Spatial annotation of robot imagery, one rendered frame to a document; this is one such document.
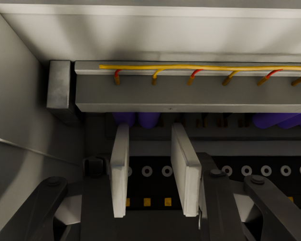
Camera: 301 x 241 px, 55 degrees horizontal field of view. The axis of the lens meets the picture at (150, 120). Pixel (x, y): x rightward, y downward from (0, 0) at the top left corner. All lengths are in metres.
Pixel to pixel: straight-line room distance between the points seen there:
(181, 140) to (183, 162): 0.02
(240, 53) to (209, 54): 0.02
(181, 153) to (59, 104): 0.07
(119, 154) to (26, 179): 0.05
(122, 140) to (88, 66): 0.05
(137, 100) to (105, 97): 0.02
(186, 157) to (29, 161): 0.08
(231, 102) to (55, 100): 0.10
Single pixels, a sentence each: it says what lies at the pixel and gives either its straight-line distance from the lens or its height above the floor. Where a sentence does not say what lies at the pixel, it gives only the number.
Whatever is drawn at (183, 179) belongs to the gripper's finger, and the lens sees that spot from 0.16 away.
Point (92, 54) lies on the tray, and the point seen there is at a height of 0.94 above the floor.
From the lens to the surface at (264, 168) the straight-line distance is 0.32.
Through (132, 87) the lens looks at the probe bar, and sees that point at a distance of 0.17.
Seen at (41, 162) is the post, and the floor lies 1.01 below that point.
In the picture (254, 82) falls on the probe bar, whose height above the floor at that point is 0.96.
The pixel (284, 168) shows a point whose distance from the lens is 0.33.
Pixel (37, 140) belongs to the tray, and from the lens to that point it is 0.17.
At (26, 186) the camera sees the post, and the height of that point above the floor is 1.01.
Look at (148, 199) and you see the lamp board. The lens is 0.30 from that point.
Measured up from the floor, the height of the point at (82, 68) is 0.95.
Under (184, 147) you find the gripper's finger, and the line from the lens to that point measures 0.16.
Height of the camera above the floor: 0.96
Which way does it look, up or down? 6 degrees up
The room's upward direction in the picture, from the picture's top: 180 degrees counter-clockwise
